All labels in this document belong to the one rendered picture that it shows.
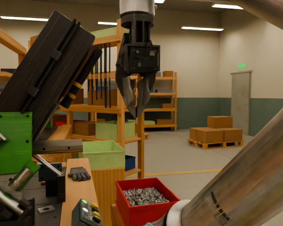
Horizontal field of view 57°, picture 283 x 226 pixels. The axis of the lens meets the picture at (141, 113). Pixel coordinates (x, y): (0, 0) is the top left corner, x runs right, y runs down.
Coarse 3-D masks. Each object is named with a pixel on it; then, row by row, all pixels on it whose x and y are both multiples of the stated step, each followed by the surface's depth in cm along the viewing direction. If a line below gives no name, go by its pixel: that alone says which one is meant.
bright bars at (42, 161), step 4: (32, 156) 103; (36, 156) 103; (40, 160) 103; (44, 160) 106; (44, 164) 104; (48, 164) 106; (48, 168) 104; (52, 168) 105; (56, 172) 105; (60, 172) 108; (64, 172) 109; (60, 176) 104; (64, 176) 105; (60, 180) 104; (64, 180) 105; (60, 184) 105; (64, 184) 105; (60, 188) 105; (64, 188) 105; (60, 192) 105; (64, 192) 105; (60, 196) 105; (64, 196) 105; (60, 200) 105; (64, 200) 105
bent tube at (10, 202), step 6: (0, 132) 88; (0, 138) 85; (6, 138) 87; (0, 192) 82; (0, 198) 82; (6, 198) 82; (6, 204) 82; (12, 204) 82; (18, 204) 83; (12, 210) 82; (18, 210) 82; (18, 216) 82
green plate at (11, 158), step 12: (0, 120) 89; (12, 120) 90; (24, 120) 91; (12, 132) 89; (24, 132) 90; (0, 144) 88; (12, 144) 89; (24, 144) 89; (0, 156) 87; (12, 156) 88; (24, 156) 89; (0, 168) 86; (12, 168) 87
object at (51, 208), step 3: (45, 207) 99; (48, 207) 99; (51, 207) 99; (39, 210) 96; (42, 210) 96; (45, 210) 96; (48, 210) 96; (51, 210) 97; (54, 210) 97; (42, 213) 95
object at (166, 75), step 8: (160, 72) 952; (168, 72) 963; (176, 72) 961; (136, 80) 932; (176, 80) 963; (136, 88) 934; (152, 88) 952; (176, 88) 965; (136, 96) 936; (176, 96) 967; (136, 104) 938; (160, 104) 993; (168, 104) 971; (176, 104) 969; (176, 112) 971; (96, 120) 912; (104, 120) 925; (128, 120) 983; (136, 120) 942; (152, 120) 1000; (160, 120) 969; (168, 120) 974; (176, 120) 973; (176, 128) 975
